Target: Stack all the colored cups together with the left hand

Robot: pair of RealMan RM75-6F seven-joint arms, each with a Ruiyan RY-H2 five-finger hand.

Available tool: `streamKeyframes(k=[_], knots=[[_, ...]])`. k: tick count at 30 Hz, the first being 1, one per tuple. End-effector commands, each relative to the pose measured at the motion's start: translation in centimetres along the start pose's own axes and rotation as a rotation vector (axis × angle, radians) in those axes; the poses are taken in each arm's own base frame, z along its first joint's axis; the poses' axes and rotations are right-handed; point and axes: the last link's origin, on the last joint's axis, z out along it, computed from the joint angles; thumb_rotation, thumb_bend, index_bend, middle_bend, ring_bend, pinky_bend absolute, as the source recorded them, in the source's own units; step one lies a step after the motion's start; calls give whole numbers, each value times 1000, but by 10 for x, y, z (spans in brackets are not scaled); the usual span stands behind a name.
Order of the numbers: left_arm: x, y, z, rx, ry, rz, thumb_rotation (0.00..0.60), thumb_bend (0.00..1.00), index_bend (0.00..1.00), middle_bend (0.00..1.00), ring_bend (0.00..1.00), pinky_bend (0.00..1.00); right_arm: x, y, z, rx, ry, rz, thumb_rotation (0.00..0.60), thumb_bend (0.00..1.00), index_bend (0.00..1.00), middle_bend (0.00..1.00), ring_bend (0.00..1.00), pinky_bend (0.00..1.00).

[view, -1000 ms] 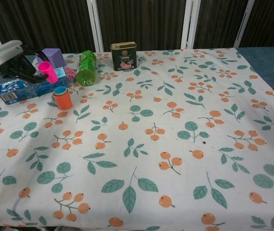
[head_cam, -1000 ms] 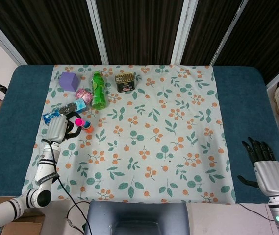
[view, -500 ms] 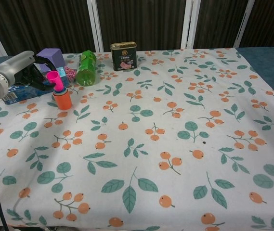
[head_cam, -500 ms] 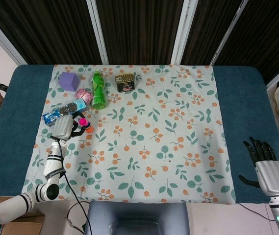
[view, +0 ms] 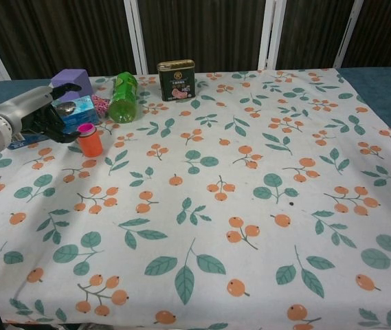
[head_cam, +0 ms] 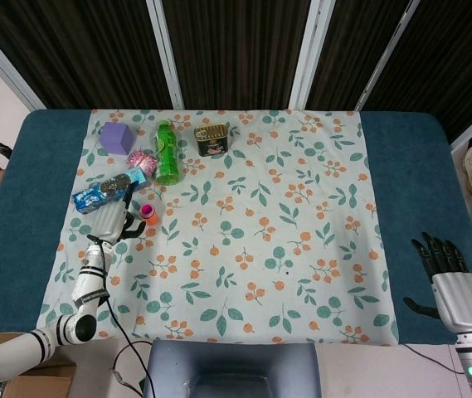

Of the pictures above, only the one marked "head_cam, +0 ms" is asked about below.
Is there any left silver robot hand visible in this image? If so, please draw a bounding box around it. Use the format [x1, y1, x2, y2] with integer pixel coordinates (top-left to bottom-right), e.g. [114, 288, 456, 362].
[91, 182, 148, 246]

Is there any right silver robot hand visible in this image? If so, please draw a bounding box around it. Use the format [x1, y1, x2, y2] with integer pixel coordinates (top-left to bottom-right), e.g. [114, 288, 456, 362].
[401, 231, 472, 335]

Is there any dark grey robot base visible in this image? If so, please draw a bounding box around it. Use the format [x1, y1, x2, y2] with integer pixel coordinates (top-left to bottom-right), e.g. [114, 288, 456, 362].
[142, 340, 324, 398]

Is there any blue cookie package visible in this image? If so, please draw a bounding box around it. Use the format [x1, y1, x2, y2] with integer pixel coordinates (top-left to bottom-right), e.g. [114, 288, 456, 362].
[71, 167, 153, 215]

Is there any purple foam cube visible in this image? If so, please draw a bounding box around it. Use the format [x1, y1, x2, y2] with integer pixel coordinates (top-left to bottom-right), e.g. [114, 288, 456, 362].
[98, 121, 136, 157]

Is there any green plastic bottle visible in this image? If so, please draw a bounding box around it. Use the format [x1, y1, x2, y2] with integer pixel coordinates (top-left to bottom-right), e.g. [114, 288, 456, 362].
[153, 119, 182, 187]

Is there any dark luncheon meat tin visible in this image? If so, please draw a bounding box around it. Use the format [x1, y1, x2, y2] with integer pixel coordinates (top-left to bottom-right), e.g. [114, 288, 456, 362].
[194, 123, 231, 158]

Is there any floral fruit print tablecloth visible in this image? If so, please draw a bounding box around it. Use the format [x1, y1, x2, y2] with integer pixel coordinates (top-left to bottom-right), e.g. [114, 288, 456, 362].
[36, 108, 401, 347]

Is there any brown cardboard box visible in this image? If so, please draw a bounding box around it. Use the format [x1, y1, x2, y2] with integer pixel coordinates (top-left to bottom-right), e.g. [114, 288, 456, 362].
[1, 359, 78, 398]

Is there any dark folding screen panel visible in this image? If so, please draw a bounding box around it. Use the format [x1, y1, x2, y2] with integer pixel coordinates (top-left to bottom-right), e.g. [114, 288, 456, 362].
[358, 0, 472, 142]
[148, 0, 324, 111]
[0, 0, 181, 111]
[301, 0, 421, 112]

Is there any thin floor cable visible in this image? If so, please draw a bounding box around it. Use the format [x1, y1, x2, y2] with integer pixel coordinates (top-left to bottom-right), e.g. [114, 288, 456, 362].
[401, 343, 467, 374]
[109, 338, 148, 397]

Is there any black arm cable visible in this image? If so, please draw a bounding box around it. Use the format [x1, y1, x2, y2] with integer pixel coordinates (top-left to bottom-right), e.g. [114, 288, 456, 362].
[87, 234, 160, 398]

